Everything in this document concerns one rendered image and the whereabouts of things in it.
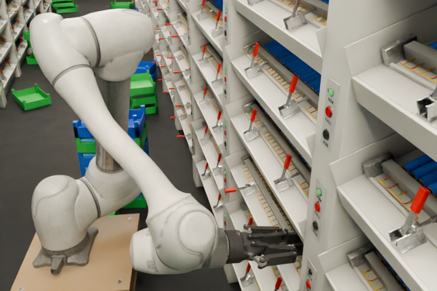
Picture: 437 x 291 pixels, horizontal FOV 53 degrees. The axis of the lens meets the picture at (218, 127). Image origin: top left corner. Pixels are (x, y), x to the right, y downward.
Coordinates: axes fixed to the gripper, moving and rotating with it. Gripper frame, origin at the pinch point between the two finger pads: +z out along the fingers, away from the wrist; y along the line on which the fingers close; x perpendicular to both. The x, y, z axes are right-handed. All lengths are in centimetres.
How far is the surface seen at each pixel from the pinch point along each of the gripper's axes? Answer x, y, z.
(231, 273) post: 57, 50, 5
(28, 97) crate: 78, 276, -97
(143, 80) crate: 48, 249, -11
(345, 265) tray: -12.4, -21.0, -4.1
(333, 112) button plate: -41.4, -16.9, -12.9
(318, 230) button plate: -17.2, -16.6, -9.0
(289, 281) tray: 8.4, -3.6, -3.5
